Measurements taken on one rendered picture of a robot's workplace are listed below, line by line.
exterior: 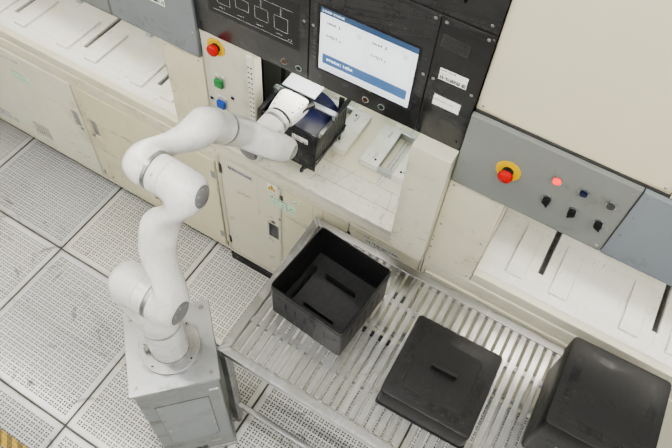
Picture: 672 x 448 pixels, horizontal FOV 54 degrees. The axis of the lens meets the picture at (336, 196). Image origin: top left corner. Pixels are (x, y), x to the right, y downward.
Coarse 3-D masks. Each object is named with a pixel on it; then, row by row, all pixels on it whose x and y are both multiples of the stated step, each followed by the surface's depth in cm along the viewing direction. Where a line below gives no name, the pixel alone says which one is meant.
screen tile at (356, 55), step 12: (324, 24) 170; (336, 24) 168; (324, 36) 173; (348, 36) 169; (324, 48) 177; (336, 48) 174; (348, 48) 172; (360, 48) 169; (348, 60) 175; (360, 60) 173
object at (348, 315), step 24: (312, 240) 215; (336, 240) 217; (288, 264) 208; (312, 264) 227; (336, 264) 228; (360, 264) 218; (288, 288) 220; (312, 288) 222; (336, 288) 222; (360, 288) 223; (384, 288) 214; (288, 312) 210; (312, 312) 217; (336, 312) 217; (360, 312) 201; (312, 336) 211; (336, 336) 198
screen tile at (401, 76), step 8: (376, 40) 164; (376, 48) 166; (384, 48) 165; (392, 48) 164; (368, 56) 170; (384, 56) 167; (392, 56) 166; (400, 56) 164; (368, 64) 172; (376, 64) 171; (400, 64) 166; (408, 64) 165; (376, 72) 173; (384, 72) 171; (392, 72) 170; (400, 72) 168; (408, 72) 167; (392, 80) 172; (400, 80) 170; (408, 80) 169
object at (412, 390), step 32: (416, 320) 207; (416, 352) 201; (448, 352) 201; (480, 352) 202; (384, 384) 195; (416, 384) 195; (448, 384) 196; (480, 384) 196; (416, 416) 194; (448, 416) 190
